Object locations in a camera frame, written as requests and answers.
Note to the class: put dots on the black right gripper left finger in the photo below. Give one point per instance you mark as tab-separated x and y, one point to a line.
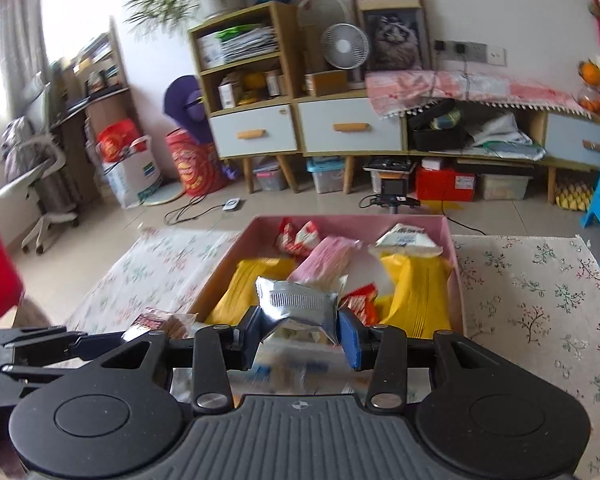
218	349

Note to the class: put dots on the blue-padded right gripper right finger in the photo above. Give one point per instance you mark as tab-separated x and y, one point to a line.
382	350

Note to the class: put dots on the red snack packet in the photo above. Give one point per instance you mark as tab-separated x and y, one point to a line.
361	302

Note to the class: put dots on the large yellow snack bag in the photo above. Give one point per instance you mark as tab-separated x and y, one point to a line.
241	293

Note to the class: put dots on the yellow pillow snack bag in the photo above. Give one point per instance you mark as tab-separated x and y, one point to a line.
419	304

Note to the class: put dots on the silver white snack packet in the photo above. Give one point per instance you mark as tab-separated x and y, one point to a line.
283	301

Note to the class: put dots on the pink snack packet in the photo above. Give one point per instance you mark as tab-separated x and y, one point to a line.
326	264

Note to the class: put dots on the white triangular snack packet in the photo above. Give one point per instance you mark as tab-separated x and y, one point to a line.
406	240

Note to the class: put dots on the floral tablecloth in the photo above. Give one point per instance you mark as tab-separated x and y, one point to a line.
533	300

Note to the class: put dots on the red storage box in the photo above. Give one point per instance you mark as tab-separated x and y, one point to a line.
444	185

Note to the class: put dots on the white shopping bag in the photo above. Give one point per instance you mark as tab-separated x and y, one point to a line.
135	176

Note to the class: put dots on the white office chair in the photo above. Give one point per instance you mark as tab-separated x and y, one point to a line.
29	160

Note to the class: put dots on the purple plush toy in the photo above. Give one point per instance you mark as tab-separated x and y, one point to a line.
184	103

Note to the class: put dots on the pink patterned cloth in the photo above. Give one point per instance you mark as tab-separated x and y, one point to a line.
410	92

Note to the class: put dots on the wooden cabinet with drawers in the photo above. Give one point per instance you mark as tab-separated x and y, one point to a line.
294	123

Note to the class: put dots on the white desk fan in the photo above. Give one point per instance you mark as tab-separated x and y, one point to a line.
346	47

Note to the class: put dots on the framed cat picture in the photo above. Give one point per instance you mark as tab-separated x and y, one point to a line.
397	31

